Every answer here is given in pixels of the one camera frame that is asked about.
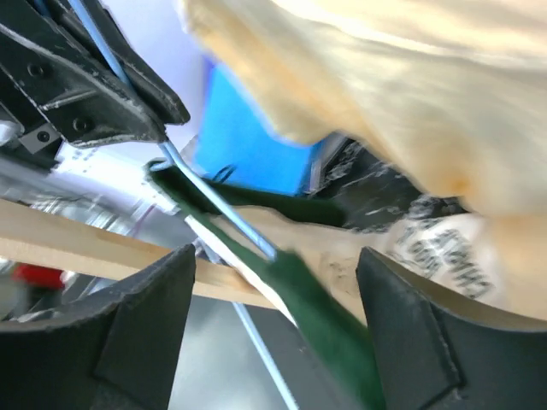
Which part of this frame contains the light blue wire hanger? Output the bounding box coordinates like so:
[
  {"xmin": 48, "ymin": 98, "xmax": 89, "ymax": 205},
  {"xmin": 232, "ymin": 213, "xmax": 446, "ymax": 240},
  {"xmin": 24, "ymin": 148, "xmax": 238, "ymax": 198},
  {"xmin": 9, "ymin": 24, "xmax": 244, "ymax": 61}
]
[{"xmin": 69, "ymin": 0, "xmax": 298, "ymax": 410}]

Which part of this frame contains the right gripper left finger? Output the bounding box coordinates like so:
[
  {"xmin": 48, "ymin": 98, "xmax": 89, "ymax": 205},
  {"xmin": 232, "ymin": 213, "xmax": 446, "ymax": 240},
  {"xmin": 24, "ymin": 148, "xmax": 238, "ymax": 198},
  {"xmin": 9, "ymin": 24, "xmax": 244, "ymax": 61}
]
[{"xmin": 1, "ymin": 245, "xmax": 197, "ymax": 409}]

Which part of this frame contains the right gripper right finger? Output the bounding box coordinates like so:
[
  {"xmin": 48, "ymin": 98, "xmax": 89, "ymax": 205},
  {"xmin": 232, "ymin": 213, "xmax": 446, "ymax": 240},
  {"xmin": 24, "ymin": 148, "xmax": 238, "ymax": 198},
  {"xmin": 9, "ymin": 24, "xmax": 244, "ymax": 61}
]
[{"xmin": 356, "ymin": 248, "xmax": 546, "ymax": 409}]

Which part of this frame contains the black marbled mat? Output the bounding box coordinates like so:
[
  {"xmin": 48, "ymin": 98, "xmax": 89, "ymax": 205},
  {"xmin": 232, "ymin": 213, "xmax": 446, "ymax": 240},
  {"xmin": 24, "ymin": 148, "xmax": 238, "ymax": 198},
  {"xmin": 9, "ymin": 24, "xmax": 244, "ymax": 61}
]
[{"xmin": 308, "ymin": 132, "xmax": 465, "ymax": 232}]

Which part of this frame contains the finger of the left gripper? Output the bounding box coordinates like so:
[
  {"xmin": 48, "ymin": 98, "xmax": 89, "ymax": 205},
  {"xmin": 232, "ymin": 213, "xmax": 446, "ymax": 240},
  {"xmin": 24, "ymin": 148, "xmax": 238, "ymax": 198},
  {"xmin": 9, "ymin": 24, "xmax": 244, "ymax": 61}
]
[
  {"xmin": 1, "ymin": 1, "xmax": 166, "ymax": 148},
  {"xmin": 80, "ymin": 1, "xmax": 191, "ymax": 125}
]

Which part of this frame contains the cream yellow t shirt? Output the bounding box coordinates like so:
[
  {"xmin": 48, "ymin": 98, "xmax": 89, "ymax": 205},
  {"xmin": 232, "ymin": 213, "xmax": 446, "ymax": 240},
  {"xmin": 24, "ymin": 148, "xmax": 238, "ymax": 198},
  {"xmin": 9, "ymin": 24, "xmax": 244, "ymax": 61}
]
[{"xmin": 179, "ymin": 1, "xmax": 546, "ymax": 319}]

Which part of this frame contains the blue folder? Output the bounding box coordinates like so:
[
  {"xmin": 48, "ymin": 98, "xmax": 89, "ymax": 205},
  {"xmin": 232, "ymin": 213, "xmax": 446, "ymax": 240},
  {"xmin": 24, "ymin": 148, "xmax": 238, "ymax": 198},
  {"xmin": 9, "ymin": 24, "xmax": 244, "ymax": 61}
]
[{"xmin": 194, "ymin": 64, "xmax": 320, "ymax": 196}]

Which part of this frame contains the wooden hanger stand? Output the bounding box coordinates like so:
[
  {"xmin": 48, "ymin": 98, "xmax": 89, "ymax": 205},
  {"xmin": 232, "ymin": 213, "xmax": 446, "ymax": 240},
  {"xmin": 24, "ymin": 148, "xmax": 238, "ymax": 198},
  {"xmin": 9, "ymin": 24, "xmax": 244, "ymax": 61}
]
[{"xmin": 1, "ymin": 200, "xmax": 274, "ymax": 309}]

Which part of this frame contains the green and white t shirt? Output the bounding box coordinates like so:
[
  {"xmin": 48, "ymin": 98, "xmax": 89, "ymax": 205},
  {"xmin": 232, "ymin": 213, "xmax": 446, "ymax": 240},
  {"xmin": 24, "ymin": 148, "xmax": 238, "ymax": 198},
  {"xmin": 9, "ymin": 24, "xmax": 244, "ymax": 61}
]
[{"xmin": 144, "ymin": 161, "xmax": 386, "ymax": 409}]

